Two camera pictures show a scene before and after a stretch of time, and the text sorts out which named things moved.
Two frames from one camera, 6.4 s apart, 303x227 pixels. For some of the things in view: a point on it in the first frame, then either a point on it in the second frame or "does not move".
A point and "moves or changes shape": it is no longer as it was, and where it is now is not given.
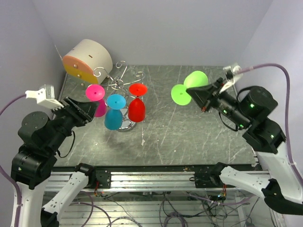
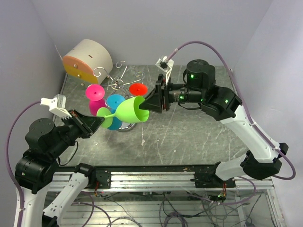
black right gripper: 201,95 -> 154,101
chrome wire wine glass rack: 128,123 does not move
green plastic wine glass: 179,95 moves or changes shape
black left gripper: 82,111 -> 87,125
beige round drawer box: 89,59 does not move
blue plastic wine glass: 113,115 does not move
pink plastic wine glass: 96,92 does not move
